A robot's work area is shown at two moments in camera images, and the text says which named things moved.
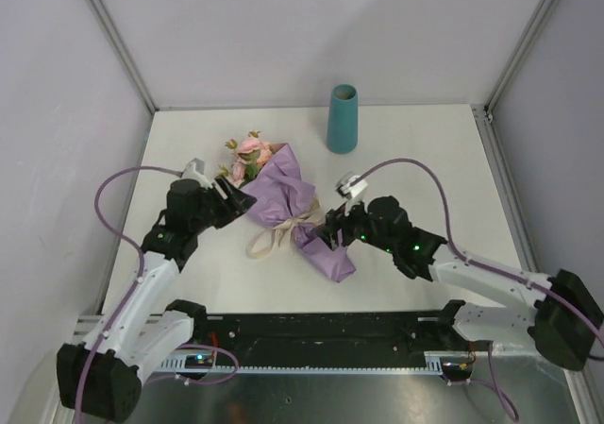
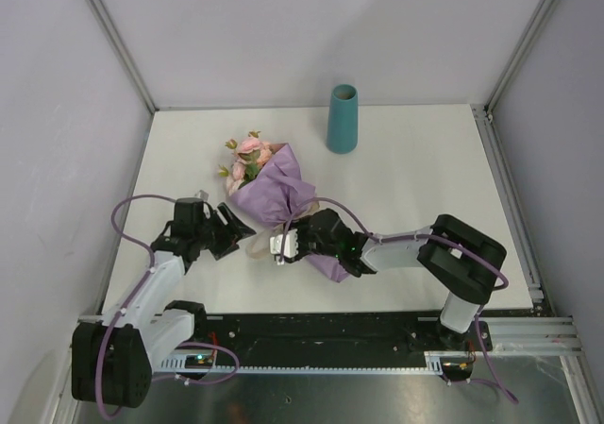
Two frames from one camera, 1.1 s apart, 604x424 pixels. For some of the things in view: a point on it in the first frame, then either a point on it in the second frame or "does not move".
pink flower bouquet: x=252 y=154 does not move
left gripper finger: x=227 y=192 to x=238 y=228
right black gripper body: x=360 y=229 to x=308 y=243
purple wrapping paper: x=279 y=193 does not move
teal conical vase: x=343 y=119 does not move
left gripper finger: x=238 y=207 to x=225 y=245
